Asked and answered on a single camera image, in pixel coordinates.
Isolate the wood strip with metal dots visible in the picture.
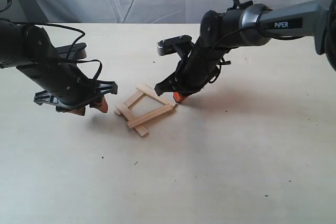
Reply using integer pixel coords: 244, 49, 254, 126
117, 90, 145, 116

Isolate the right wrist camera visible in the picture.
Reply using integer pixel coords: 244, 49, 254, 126
156, 35, 194, 57

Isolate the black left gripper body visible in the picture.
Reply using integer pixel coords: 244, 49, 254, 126
33, 61, 118, 112

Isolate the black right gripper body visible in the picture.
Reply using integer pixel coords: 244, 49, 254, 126
154, 39, 230, 96

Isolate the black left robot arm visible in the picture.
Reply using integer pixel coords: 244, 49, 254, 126
1, 20, 118, 116

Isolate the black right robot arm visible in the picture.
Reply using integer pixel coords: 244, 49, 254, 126
154, 0, 335, 103

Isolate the wood strip with black dots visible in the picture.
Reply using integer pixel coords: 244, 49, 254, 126
136, 84, 176, 107

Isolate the short wood strip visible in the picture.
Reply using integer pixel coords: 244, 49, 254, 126
127, 104, 174, 129

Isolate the thin wood strip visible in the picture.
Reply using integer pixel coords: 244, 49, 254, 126
117, 102, 150, 138

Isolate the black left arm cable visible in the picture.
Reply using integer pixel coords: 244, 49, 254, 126
0, 0, 103, 109

